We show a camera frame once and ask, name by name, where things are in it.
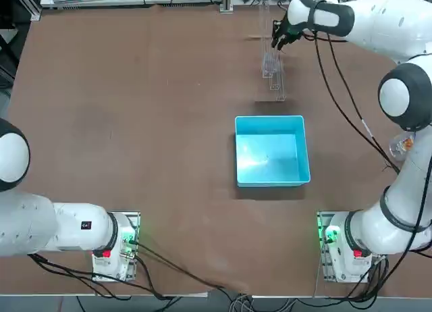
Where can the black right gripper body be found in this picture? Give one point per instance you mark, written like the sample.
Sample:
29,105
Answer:
287,28

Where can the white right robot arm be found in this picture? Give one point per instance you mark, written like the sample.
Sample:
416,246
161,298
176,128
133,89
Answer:
381,18

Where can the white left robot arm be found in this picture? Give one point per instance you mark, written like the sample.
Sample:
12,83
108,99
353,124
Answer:
67,224

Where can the clear acrylic rack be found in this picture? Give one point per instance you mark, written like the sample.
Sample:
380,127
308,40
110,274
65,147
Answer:
275,85

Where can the blue plastic bin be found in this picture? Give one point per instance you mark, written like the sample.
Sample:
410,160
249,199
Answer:
270,156

